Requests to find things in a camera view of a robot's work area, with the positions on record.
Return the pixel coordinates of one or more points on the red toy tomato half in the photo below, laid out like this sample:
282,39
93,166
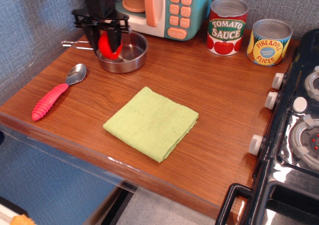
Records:
105,48

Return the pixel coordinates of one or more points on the tomato sauce can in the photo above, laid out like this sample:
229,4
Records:
227,20

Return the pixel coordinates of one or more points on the black toy stove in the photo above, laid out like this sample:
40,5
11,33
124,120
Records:
285,188

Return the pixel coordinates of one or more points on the orange plush object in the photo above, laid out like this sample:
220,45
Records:
21,220

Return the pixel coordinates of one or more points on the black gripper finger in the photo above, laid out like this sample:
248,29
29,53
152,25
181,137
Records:
93,35
115,38

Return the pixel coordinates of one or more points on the small steel pot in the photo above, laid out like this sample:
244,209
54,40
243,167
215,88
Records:
131,57

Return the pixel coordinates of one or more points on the pineapple slices can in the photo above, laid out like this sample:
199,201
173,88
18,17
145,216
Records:
269,41

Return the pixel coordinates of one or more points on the toy microwave teal and pink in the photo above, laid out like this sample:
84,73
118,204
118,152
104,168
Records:
172,19

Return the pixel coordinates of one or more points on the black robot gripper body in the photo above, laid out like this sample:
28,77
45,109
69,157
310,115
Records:
101,14

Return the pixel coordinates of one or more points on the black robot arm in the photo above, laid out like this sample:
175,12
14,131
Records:
103,25

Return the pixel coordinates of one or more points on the red handled metal spoon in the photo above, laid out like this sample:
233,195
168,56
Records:
75,75

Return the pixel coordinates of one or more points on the green folded cloth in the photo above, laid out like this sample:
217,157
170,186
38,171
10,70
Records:
151,124

